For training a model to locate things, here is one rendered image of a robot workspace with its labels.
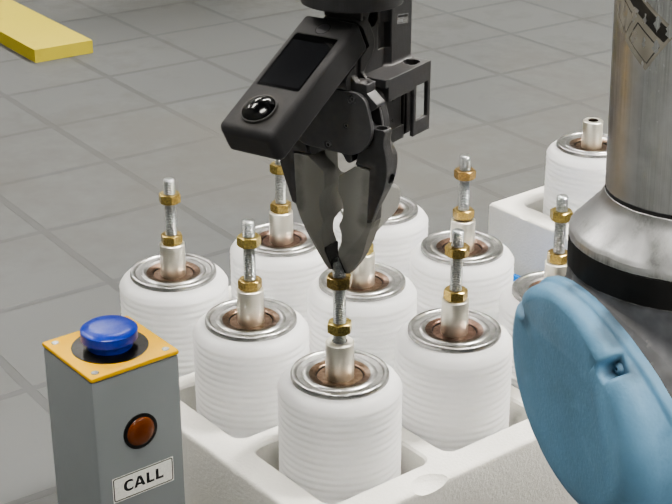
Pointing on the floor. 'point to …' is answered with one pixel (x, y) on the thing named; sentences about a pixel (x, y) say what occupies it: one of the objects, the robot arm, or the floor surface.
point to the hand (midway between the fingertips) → (335, 257)
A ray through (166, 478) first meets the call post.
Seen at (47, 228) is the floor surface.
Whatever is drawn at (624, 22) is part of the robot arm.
